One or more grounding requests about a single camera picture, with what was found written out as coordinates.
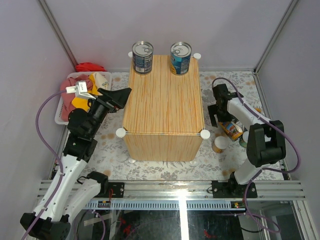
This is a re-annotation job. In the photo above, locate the pink cloth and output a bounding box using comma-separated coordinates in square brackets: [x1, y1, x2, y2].
[60, 74, 86, 122]

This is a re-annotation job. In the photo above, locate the light blue tin can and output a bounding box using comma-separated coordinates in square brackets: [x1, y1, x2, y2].
[170, 41, 192, 75]

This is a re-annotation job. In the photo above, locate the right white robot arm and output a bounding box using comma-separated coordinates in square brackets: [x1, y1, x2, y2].
[207, 83, 286, 198]

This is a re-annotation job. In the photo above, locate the wooden cube cabinet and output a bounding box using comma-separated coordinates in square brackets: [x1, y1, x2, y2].
[117, 55, 210, 162]

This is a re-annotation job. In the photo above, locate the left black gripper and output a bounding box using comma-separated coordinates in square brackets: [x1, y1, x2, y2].
[87, 87, 132, 138]

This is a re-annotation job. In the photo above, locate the beige patterned cloth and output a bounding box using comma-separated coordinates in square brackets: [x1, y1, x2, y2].
[93, 72, 112, 90]

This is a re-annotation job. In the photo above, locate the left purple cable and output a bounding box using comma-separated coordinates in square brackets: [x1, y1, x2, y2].
[19, 90, 76, 240]

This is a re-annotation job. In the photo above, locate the dark blue tin can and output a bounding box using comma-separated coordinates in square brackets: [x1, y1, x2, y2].
[132, 40, 154, 75]

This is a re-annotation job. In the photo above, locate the red cloth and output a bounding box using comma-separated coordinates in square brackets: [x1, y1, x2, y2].
[75, 62, 107, 72]

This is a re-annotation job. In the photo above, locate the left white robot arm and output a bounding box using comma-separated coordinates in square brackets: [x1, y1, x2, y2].
[20, 87, 132, 240]

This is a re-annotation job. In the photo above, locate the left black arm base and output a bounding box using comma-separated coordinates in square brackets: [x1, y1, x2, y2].
[98, 182, 125, 200]

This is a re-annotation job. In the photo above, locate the green can with white lid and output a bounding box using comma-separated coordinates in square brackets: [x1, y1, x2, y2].
[239, 131, 249, 148]

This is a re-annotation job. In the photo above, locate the yellow cloth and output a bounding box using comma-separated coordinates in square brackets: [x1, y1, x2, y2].
[71, 73, 100, 112]

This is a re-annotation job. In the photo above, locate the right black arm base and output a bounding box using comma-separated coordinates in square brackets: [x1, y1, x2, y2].
[211, 180, 258, 199]

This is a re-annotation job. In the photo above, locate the yellow porridge can with spoon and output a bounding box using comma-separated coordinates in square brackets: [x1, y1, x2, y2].
[219, 121, 244, 141]

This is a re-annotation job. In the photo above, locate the aluminium front rail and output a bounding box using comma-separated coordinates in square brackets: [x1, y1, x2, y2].
[70, 180, 307, 213]

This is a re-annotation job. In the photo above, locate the white laundry basket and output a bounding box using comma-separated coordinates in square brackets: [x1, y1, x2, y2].
[55, 71, 112, 125]

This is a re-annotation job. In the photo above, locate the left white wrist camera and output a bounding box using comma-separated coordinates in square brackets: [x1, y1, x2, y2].
[65, 81, 96, 100]

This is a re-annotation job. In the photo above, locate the orange can with white lid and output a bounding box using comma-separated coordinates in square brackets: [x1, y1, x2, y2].
[212, 136, 229, 154]

